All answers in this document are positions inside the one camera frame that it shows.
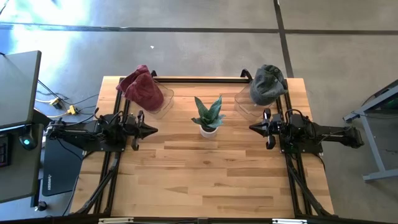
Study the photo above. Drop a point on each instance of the black desk support strut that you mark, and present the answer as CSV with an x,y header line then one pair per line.
x,y
40,119

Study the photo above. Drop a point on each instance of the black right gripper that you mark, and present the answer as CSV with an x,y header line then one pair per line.
x,y
273,129

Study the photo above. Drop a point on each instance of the white round plant pot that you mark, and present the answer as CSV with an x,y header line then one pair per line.
x,y
208,133

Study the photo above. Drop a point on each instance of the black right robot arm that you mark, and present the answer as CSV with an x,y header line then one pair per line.
x,y
335,135

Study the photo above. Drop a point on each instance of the clear plastic bin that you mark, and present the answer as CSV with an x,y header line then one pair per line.
x,y
167,102
245,105

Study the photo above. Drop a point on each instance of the grey-green baseball cap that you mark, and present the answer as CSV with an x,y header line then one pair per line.
x,y
270,71
267,91

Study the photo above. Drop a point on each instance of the black keyboard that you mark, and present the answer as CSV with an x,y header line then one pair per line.
x,y
3,152

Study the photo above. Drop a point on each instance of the green snake plant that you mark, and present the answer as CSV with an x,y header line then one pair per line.
x,y
206,115

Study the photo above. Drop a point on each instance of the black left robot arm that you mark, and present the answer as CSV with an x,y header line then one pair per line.
x,y
77,135

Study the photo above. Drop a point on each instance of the black aluminium rig frame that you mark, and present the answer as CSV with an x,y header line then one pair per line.
x,y
217,80

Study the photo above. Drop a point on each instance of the black computer case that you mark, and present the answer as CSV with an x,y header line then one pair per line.
x,y
62,174

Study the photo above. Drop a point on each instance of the black mouse with cyan light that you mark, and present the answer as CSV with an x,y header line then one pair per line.
x,y
26,141

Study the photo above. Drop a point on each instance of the grey flat screen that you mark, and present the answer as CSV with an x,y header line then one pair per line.
x,y
18,90

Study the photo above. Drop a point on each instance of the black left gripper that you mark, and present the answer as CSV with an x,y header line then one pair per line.
x,y
132,129

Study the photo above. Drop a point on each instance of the black caster wheel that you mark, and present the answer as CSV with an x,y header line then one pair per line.
x,y
41,206

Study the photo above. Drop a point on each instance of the grey metal table stand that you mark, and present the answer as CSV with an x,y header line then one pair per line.
x,y
371,146

